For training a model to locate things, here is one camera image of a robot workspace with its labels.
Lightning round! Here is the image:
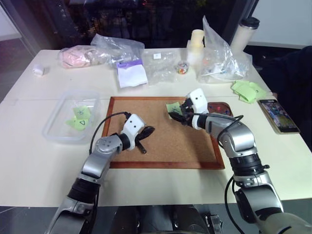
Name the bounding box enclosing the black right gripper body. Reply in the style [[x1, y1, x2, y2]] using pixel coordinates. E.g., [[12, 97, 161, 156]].
[[179, 97, 196, 126]]

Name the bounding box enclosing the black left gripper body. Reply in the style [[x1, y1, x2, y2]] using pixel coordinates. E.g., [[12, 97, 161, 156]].
[[136, 129, 148, 147]]

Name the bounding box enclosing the green note with star drawing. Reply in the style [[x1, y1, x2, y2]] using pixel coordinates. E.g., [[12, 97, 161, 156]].
[[166, 102, 182, 116]]

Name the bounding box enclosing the brown wooden tray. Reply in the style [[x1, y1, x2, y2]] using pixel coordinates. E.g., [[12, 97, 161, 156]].
[[207, 101, 235, 120]]

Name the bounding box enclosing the small jar of coloured pushpins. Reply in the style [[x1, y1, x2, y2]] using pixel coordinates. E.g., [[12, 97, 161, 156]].
[[175, 60, 191, 75]]

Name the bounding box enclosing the green note with triangle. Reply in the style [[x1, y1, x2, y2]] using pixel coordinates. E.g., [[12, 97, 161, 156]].
[[64, 116, 92, 132]]

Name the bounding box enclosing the green note with scribble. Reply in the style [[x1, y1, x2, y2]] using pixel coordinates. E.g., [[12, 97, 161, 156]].
[[73, 105, 92, 118]]

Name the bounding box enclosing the clear plastic box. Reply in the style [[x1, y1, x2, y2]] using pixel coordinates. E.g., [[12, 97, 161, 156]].
[[42, 90, 101, 145]]

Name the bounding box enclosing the wood-framed cork board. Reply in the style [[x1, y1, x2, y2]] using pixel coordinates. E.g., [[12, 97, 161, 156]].
[[101, 96, 226, 170]]

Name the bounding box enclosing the flat clear bag with label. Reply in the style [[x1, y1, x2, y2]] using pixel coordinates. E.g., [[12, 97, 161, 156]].
[[142, 49, 188, 86]]

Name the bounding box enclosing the white pad with purple header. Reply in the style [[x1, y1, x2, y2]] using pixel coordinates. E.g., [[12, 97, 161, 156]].
[[116, 59, 149, 89]]

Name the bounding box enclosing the large clear plastic bag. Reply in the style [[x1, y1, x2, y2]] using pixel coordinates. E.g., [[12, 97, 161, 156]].
[[195, 15, 254, 84]]

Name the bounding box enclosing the cream cylindrical container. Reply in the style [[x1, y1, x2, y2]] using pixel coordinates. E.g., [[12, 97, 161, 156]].
[[186, 29, 206, 66]]

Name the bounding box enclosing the crumpled clear plastic bag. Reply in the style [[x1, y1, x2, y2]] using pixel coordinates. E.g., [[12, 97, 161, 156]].
[[90, 33, 145, 68]]

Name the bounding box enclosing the smartphone with lit screen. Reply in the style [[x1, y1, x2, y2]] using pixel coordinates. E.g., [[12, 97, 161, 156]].
[[258, 98, 301, 134]]

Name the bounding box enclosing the white tumbler with black lid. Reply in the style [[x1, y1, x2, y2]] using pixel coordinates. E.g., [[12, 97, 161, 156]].
[[230, 17, 260, 53]]

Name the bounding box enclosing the bag with pink contents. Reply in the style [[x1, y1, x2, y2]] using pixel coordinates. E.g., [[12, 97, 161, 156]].
[[58, 45, 98, 69]]

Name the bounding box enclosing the dark seated figure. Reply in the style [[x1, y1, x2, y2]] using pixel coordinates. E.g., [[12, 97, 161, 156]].
[[243, 45, 312, 152]]

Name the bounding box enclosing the small white block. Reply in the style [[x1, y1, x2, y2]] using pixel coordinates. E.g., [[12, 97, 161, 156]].
[[32, 64, 50, 77]]

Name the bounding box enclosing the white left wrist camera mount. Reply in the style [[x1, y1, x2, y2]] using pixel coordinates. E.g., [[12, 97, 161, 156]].
[[120, 113, 146, 151]]

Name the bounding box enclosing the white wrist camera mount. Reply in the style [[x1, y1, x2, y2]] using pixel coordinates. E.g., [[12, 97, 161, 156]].
[[186, 88, 209, 115], [120, 113, 146, 151]]

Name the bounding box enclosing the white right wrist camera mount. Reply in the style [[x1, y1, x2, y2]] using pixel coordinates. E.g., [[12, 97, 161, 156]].
[[186, 88, 209, 115]]

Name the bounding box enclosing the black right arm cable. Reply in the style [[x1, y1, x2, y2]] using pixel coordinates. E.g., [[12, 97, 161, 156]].
[[192, 112, 245, 137]]

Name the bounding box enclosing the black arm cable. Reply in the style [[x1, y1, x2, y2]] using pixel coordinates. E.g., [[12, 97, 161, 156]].
[[88, 111, 132, 156], [192, 112, 245, 137]]

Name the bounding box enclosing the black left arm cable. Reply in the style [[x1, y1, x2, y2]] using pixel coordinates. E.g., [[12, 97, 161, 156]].
[[88, 111, 132, 156]]

